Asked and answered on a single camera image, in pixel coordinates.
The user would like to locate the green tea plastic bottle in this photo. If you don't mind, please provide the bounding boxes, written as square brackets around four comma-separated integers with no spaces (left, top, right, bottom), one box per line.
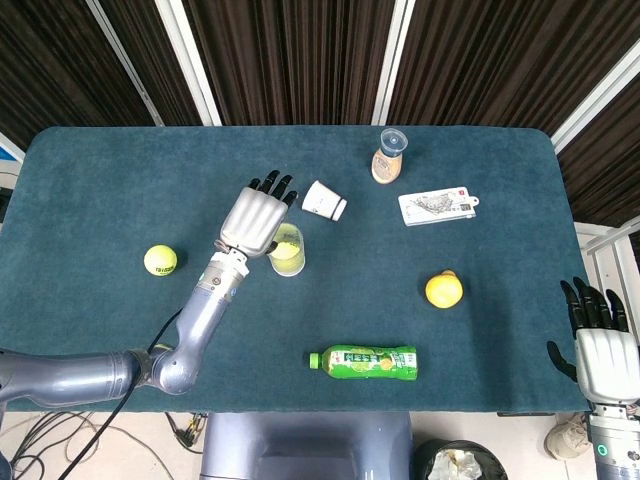
[308,343,419,382]

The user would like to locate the clear plastic ball tube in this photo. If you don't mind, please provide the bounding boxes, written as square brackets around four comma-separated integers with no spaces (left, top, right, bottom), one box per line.
[267,222,307,278]

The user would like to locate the thin grey frame post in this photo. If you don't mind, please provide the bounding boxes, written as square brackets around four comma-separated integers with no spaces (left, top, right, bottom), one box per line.
[84,0,165,127]

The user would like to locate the brown pleated curtain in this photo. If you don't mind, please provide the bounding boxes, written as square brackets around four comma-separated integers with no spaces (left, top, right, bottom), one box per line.
[0,0,640,229]

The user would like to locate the flat printed white package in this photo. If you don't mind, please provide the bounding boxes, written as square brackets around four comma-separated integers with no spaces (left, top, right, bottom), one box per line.
[397,186,480,227]

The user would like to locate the white paper cup blue rim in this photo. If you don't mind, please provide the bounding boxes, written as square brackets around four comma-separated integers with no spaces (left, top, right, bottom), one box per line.
[301,179,349,222]

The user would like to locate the black plug cluster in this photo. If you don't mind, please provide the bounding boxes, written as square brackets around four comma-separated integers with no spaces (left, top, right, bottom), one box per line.
[165,412,209,455]

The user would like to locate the teal table cloth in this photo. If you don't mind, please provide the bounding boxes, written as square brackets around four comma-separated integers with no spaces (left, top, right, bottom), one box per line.
[0,124,591,415]

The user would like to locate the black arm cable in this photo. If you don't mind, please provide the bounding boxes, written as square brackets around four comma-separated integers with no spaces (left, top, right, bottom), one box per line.
[57,307,184,480]

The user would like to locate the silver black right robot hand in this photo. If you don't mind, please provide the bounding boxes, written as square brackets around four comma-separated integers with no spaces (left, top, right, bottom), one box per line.
[546,276,640,404]

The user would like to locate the beige bottle with clear cap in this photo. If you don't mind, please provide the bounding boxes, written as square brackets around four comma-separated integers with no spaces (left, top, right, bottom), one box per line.
[370,127,410,185]

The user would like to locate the white metal rack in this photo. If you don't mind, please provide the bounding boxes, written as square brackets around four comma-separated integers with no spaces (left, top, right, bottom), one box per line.
[574,219,640,306]

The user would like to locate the grey robot torso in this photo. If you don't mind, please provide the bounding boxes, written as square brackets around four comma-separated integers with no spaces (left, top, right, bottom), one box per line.
[199,412,415,480]

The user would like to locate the black trash bin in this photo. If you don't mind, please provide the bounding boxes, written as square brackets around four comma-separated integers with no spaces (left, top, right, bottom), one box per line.
[413,439,509,480]

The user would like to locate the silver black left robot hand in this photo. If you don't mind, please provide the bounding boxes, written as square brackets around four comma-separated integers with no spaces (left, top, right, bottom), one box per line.
[214,169,299,259]

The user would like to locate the beige shoe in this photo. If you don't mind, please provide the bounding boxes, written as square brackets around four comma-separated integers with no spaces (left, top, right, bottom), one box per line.
[544,412,591,461]

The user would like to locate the yellow lemon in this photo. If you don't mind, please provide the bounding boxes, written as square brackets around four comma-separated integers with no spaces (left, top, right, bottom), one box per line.
[424,269,465,308]

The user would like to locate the wide white frame post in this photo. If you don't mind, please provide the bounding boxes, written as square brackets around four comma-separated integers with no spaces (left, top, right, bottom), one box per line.
[153,0,223,127]
[371,0,417,126]
[551,37,640,155]

